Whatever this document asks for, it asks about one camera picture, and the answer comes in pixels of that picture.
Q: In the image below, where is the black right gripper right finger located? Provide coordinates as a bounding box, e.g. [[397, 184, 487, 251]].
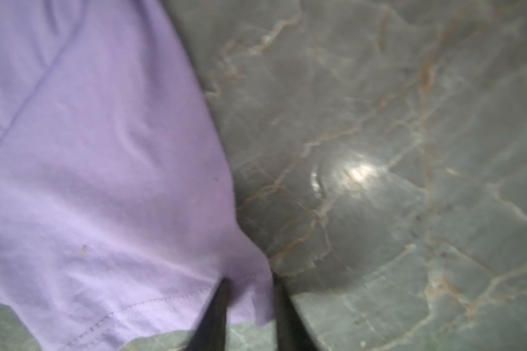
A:
[[273, 273, 319, 351]]

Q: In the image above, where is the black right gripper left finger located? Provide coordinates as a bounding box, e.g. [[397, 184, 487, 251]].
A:
[[184, 278, 231, 351]]

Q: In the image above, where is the purple t-shirt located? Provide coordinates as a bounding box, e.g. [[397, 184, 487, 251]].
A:
[[0, 1, 273, 350]]

